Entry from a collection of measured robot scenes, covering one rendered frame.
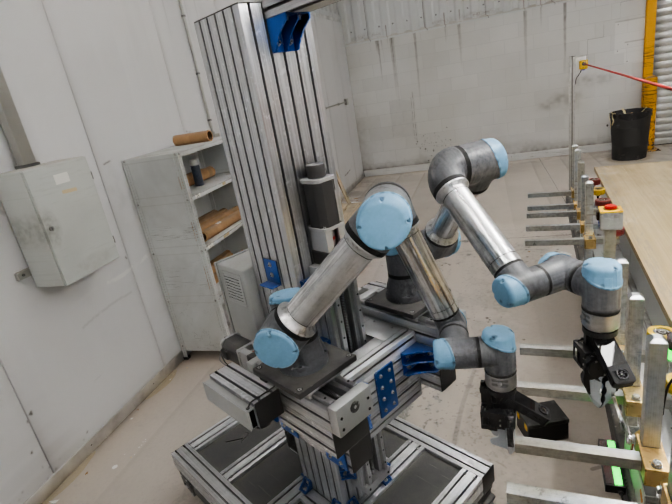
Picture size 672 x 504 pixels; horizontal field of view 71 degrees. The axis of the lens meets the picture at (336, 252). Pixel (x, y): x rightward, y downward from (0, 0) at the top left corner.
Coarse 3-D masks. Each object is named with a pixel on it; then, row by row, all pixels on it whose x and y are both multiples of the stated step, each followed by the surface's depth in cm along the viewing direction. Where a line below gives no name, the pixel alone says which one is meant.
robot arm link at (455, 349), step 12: (444, 336) 118; (456, 336) 115; (468, 336) 118; (444, 348) 112; (456, 348) 112; (468, 348) 111; (444, 360) 112; (456, 360) 111; (468, 360) 111; (480, 360) 110
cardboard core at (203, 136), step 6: (198, 132) 347; (204, 132) 345; (210, 132) 350; (174, 138) 353; (180, 138) 351; (186, 138) 350; (192, 138) 348; (198, 138) 347; (204, 138) 346; (210, 138) 351; (174, 144) 355; (180, 144) 354; (186, 144) 355
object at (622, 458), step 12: (516, 444) 119; (528, 444) 118; (540, 444) 117; (552, 444) 117; (564, 444) 116; (576, 444) 116; (552, 456) 116; (564, 456) 115; (576, 456) 114; (588, 456) 113; (600, 456) 112; (612, 456) 111; (624, 456) 110; (636, 456) 109; (636, 468) 109
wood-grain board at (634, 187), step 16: (608, 176) 319; (624, 176) 312; (640, 176) 306; (656, 176) 300; (608, 192) 286; (624, 192) 281; (640, 192) 276; (656, 192) 271; (624, 208) 255; (640, 208) 251; (656, 208) 247; (624, 224) 234; (640, 224) 230; (656, 224) 227; (640, 240) 212; (656, 240) 210; (640, 256) 197; (656, 256) 195; (656, 272) 182; (656, 288) 171
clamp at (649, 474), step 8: (640, 440) 112; (640, 448) 110; (648, 448) 110; (656, 448) 109; (648, 456) 108; (656, 456) 107; (664, 456) 107; (648, 464) 106; (664, 464) 105; (648, 472) 105; (656, 472) 104; (664, 472) 103; (648, 480) 106; (656, 480) 105
